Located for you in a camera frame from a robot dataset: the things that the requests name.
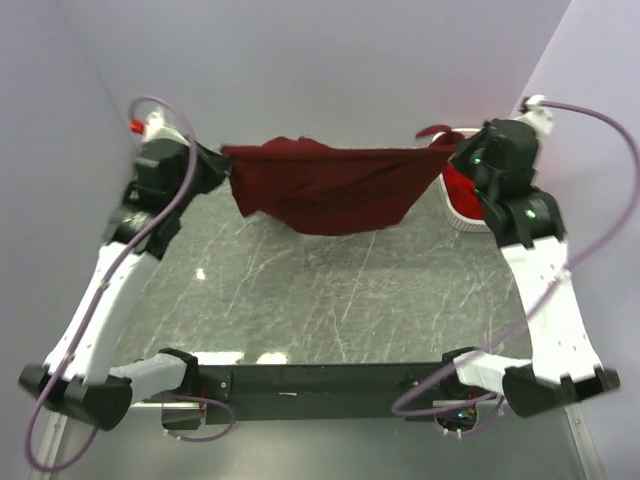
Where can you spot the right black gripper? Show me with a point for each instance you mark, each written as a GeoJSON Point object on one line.
{"type": "Point", "coordinates": [465, 155]}

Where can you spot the white plastic laundry basket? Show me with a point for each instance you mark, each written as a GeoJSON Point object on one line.
{"type": "Point", "coordinates": [457, 221]}

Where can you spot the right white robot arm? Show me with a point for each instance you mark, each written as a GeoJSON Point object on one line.
{"type": "Point", "coordinates": [529, 231]}

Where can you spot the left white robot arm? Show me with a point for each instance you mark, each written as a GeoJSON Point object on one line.
{"type": "Point", "coordinates": [77, 379]}

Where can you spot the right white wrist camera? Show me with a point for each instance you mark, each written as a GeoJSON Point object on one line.
{"type": "Point", "coordinates": [536, 115]}

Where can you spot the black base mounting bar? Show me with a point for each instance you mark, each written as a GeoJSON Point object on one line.
{"type": "Point", "coordinates": [308, 392]}

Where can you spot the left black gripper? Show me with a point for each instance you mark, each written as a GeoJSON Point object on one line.
{"type": "Point", "coordinates": [211, 163]}

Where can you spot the maroon t shirt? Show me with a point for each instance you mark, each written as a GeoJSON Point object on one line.
{"type": "Point", "coordinates": [315, 189]}

